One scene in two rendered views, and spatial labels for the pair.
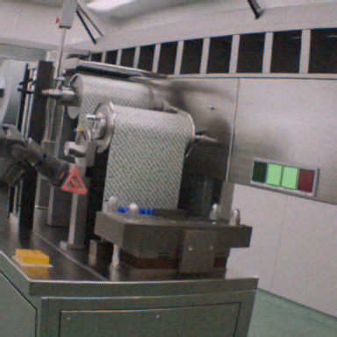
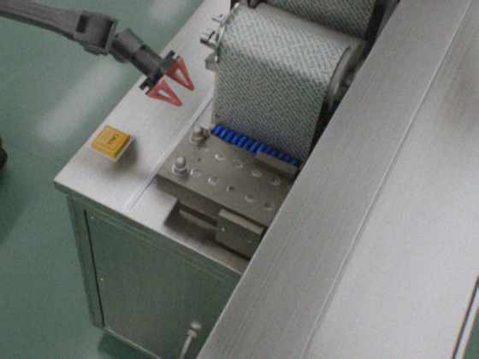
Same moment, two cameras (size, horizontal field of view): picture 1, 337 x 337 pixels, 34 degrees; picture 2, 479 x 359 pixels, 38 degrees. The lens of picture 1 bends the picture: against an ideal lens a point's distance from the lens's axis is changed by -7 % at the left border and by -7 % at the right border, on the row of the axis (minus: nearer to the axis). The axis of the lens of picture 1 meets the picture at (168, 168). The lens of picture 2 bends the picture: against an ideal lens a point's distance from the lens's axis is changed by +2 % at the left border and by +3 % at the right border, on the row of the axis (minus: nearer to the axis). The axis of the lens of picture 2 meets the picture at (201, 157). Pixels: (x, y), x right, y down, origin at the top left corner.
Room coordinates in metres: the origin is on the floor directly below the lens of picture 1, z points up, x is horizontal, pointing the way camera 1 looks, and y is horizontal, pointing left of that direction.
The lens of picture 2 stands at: (0.98, -0.70, 2.23)
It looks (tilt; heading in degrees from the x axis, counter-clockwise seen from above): 53 degrees down; 58
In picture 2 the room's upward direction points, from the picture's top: 4 degrees clockwise
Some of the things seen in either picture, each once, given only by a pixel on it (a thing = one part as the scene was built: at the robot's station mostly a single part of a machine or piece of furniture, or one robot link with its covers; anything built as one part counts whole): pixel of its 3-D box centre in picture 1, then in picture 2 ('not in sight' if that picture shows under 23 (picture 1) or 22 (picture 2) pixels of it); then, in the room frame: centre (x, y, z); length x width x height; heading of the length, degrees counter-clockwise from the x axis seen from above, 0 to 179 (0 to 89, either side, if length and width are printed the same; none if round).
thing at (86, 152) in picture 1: (76, 194); (218, 82); (1.61, 0.25, 1.05); 0.06 x 0.05 x 0.31; 122
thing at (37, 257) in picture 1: (32, 257); (110, 141); (1.34, 0.30, 0.91); 0.07 x 0.07 x 0.02; 32
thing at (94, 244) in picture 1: (138, 249); not in sight; (1.61, 0.06, 0.92); 0.28 x 0.04 x 0.04; 122
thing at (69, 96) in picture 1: (67, 96); not in sight; (1.80, 0.35, 1.33); 0.06 x 0.06 x 0.06; 32
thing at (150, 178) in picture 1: (144, 182); (263, 116); (1.61, 0.06, 1.11); 0.23 x 0.01 x 0.18; 122
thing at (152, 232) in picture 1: (175, 231); (252, 192); (1.53, -0.04, 1.00); 0.40 x 0.16 x 0.06; 122
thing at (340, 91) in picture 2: (179, 136); (345, 79); (1.73, -0.02, 1.25); 0.15 x 0.01 x 0.15; 32
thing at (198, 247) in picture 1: (197, 251); (239, 235); (1.46, -0.10, 0.96); 0.10 x 0.03 x 0.11; 122
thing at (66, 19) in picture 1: (65, 15); not in sight; (2.08, 0.46, 1.66); 0.07 x 0.07 x 0.10; 17
